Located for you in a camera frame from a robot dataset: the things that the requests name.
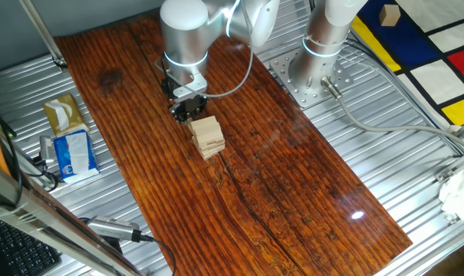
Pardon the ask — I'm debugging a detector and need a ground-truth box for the small wooden cube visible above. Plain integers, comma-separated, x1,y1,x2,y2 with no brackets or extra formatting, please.
378,4,402,28

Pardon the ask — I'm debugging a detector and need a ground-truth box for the silver robot mounting plate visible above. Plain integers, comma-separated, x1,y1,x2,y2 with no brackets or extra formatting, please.
268,48,355,110

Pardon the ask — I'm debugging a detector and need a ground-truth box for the crumpled white cloth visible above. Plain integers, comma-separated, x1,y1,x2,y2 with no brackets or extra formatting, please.
438,160,464,222

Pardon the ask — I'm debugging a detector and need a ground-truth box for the black cable clump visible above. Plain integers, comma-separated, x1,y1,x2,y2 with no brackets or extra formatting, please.
23,155,61,192

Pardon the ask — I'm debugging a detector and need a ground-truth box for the aluminium frame bar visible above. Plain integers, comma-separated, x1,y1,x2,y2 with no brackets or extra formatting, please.
0,156,143,276

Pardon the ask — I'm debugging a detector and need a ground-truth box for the metal corner bracket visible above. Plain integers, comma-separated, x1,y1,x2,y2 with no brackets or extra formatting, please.
434,167,454,184

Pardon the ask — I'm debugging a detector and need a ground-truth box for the thick grey base cable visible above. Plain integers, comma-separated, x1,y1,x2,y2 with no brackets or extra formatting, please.
320,75,464,153

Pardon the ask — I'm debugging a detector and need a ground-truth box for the small silver hub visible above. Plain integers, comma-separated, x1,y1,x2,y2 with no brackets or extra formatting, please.
38,135,58,163

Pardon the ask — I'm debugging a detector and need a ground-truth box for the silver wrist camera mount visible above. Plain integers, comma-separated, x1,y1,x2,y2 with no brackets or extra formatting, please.
172,72,209,101

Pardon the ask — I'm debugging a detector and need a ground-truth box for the silver camera device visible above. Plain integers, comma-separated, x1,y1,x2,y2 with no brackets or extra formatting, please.
86,215,143,243

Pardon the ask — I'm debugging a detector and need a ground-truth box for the brown wooden board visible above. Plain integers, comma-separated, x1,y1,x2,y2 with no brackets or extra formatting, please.
54,0,413,276

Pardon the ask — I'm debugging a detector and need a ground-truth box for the black keyboard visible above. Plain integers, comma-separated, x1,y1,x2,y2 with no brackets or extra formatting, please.
0,216,63,276

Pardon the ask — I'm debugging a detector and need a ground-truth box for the black camera cable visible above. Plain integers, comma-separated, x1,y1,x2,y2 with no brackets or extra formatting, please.
133,232,178,276

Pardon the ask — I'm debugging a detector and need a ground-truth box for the blue tissue pack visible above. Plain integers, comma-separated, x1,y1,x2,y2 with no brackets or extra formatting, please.
52,129,101,186

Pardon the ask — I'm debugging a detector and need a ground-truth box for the colourful Mondrian pattern cloth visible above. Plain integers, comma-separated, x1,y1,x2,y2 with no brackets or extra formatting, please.
350,0,464,130

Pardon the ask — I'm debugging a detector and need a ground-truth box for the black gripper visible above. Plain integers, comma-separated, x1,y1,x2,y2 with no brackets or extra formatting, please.
161,77,209,124

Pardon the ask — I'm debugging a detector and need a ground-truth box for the gold tissue pack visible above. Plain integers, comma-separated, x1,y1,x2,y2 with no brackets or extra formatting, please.
42,92,90,138

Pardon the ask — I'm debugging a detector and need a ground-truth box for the long gripper cable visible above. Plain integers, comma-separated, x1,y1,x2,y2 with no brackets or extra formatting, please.
154,0,255,99

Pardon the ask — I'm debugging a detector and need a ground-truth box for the metal stand pole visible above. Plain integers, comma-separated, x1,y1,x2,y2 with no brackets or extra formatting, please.
18,0,69,71

